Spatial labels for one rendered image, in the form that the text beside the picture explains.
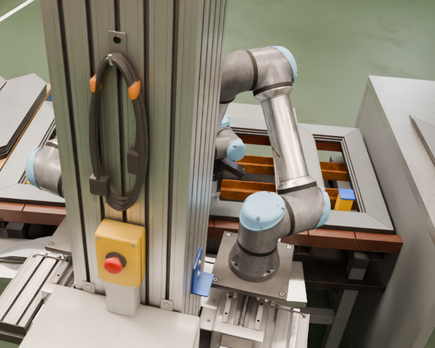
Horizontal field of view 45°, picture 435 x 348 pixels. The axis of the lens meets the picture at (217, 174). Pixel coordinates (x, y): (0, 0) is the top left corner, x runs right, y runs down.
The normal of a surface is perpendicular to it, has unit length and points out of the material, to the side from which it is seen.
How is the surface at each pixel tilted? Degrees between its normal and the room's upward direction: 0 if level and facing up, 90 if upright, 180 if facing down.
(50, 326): 0
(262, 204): 7
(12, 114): 0
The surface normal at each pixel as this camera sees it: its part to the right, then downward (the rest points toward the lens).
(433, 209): 0.07, -0.80
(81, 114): -0.21, 0.58
